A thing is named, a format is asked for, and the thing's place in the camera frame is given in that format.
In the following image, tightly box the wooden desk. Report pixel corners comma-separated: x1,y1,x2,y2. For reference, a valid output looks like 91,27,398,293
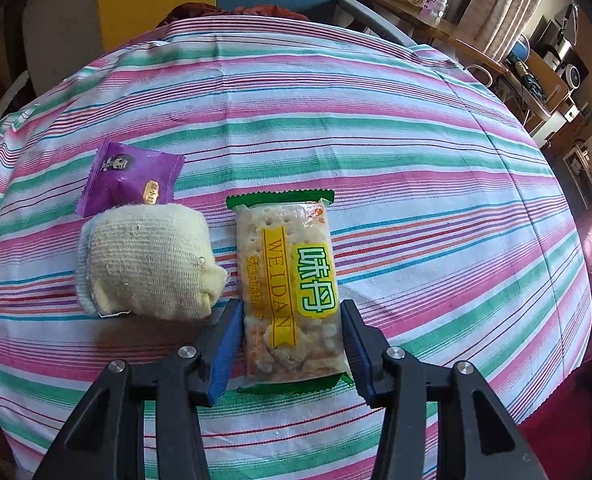
353,0,507,76

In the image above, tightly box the purple snack packet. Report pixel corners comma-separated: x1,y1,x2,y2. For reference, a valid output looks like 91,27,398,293
76,139,187,218

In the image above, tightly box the black stereo set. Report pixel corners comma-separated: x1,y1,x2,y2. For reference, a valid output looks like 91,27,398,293
533,17,589,86

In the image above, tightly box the cream sock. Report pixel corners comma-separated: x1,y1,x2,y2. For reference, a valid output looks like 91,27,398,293
76,202,229,321

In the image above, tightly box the grey chair armrest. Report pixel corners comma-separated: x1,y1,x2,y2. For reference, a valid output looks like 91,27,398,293
336,0,421,48

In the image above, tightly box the striped bed sheet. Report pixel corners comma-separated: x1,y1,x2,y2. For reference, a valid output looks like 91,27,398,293
0,12,592,480

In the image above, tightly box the clear plastic container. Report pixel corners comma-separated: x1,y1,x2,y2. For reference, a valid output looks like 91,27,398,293
423,0,452,23

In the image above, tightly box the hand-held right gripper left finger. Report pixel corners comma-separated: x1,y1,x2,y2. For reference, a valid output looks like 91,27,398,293
33,299,247,480

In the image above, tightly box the dark red cloth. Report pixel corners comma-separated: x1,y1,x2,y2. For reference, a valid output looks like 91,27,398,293
158,2,309,26

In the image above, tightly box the cracker snack packet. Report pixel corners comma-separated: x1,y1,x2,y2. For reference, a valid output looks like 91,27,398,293
226,187,354,393

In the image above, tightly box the pink patterned curtain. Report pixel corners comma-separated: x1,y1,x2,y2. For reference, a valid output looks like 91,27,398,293
463,0,552,61

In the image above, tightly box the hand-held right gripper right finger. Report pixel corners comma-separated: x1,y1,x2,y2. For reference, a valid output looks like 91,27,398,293
340,299,549,480

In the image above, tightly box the white cabinet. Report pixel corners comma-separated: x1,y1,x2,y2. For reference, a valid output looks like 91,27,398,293
528,105,592,148

